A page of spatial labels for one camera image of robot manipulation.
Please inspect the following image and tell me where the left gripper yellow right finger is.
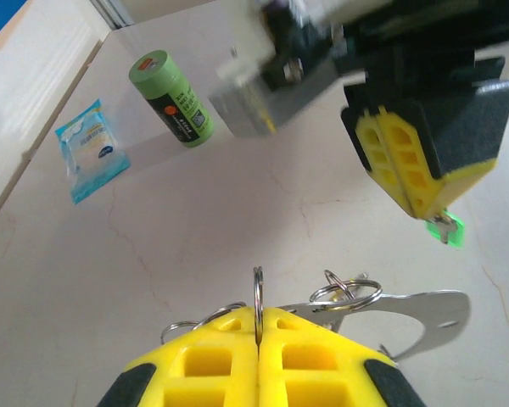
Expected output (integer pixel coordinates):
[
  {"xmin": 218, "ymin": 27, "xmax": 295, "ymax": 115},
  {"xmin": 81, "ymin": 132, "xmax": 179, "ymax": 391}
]
[{"xmin": 257, "ymin": 304, "xmax": 428, "ymax": 407}]

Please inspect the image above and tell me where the key with green tag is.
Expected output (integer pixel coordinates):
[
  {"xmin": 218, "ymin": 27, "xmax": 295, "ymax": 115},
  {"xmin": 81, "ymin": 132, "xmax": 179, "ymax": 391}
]
[{"xmin": 423, "ymin": 209, "xmax": 467, "ymax": 249}]

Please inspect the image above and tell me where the aluminium corner post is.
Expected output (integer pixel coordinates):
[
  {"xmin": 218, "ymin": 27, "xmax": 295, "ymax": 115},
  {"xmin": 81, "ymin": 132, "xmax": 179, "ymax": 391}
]
[{"xmin": 88, "ymin": 0, "xmax": 136, "ymax": 30}]

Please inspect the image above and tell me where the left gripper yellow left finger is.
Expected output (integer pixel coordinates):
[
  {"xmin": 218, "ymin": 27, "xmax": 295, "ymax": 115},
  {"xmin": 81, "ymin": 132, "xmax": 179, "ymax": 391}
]
[{"xmin": 95, "ymin": 304, "xmax": 260, "ymax": 407}]

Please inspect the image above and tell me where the blue wet wipes packet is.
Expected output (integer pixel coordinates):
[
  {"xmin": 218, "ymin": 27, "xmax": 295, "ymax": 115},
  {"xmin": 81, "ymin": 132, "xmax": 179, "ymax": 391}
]
[{"xmin": 53, "ymin": 99, "xmax": 131, "ymax": 206}]

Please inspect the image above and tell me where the clear plastic zip bag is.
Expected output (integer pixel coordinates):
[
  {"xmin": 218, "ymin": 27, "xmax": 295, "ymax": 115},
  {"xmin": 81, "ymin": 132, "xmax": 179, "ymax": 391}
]
[{"xmin": 159, "ymin": 265, "xmax": 472, "ymax": 371}]

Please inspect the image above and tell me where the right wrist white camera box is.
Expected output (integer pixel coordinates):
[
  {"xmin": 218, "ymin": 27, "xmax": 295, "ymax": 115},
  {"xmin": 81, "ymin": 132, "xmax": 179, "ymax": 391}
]
[{"xmin": 207, "ymin": 0, "xmax": 340, "ymax": 139}]

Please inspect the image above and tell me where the green cylindrical bottle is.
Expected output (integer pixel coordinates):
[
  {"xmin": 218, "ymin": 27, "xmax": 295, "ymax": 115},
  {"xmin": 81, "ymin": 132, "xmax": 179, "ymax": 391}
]
[{"xmin": 128, "ymin": 49, "xmax": 216, "ymax": 149}]

